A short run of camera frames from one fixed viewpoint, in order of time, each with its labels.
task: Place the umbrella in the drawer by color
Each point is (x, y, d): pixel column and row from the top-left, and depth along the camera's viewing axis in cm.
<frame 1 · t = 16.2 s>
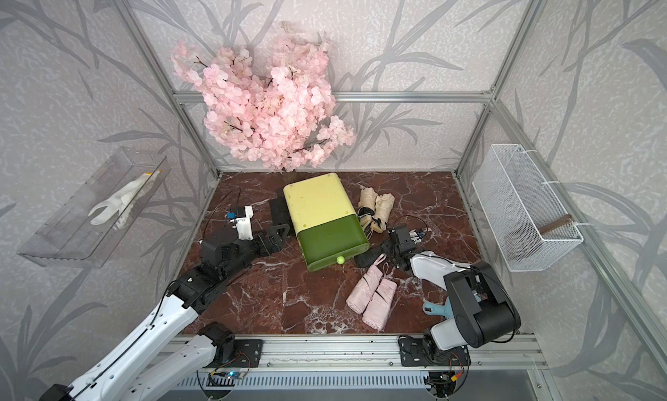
left hand: (279, 230, 73), fingers open
right hand: (384, 243, 95), fingers open
green pink drawer cabinet: (327, 226, 79), point 22 cm above the table
beige folded umbrella left: (366, 205, 106), point 4 cm above the table
beige folded umbrella right: (384, 206, 104), point 6 cm above the table
pink folded umbrella right: (383, 297, 82), point 4 cm above the table
black folded umbrella right: (369, 257, 91), point 5 cm above the table

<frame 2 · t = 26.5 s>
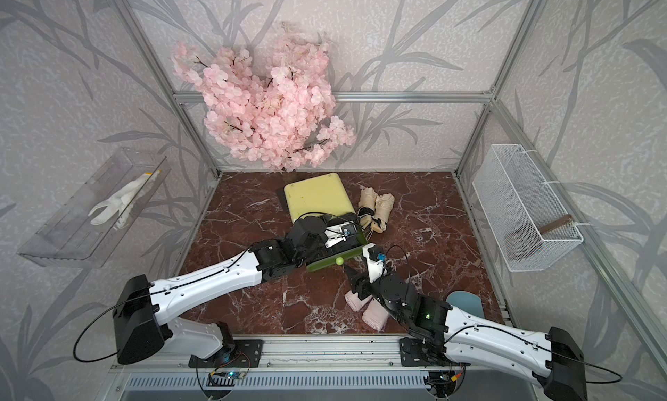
left hand: (332, 223, 77), fingers open
right hand: (352, 261, 73), fingers open
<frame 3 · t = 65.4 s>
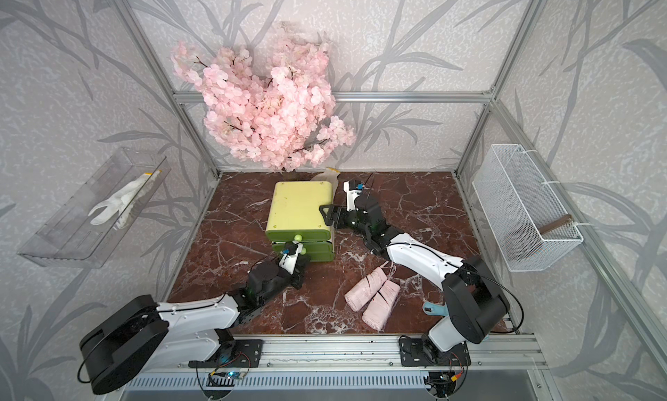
left hand: (309, 258, 83), fingers closed
right hand: (327, 207, 82), fingers open
green pink drawer cabinet: (295, 215, 80), point 23 cm above the table
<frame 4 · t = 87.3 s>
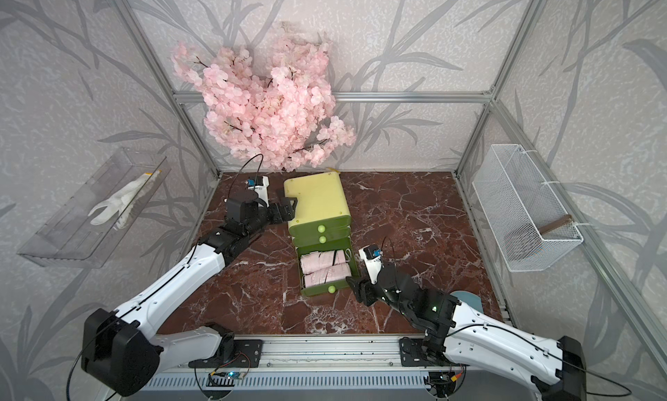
left hand: (286, 201, 79), fingers open
right hand: (353, 273, 73), fingers open
green pink drawer cabinet: (321, 232, 81), point 19 cm above the table
pink folded umbrella right: (337, 272, 86), point 6 cm above the table
